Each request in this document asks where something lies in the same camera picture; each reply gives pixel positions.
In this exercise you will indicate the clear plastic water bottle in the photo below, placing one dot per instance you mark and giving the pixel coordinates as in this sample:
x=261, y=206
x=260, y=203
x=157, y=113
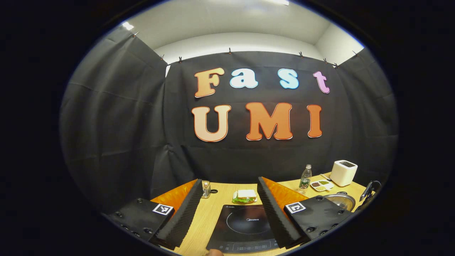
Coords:
x=305, y=183

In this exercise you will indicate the ceiling light strip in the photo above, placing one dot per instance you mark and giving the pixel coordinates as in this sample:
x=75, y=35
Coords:
x=128, y=25
x=280, y=1

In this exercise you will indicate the sandwich with lettuce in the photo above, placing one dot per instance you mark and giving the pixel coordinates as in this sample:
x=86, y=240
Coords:
x=245, y=195

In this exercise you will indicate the black induction cooktop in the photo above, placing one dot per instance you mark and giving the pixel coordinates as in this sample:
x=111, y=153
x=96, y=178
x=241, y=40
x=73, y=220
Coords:
x=245, y=227

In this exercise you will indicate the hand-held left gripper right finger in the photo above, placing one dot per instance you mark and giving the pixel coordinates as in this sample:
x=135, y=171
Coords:
x=273, y=217

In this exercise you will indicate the white toaster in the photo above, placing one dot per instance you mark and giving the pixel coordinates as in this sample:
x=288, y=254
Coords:
x=343, y=174

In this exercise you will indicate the white divided bean dish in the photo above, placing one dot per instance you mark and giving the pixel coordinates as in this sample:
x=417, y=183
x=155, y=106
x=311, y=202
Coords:
x=328, y=185

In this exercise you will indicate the black backdrop cloth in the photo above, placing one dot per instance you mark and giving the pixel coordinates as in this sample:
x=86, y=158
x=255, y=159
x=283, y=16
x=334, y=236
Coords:
x=142, y=124

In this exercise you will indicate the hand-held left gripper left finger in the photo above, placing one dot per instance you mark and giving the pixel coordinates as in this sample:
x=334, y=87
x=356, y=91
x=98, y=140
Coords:
x=185, y=217

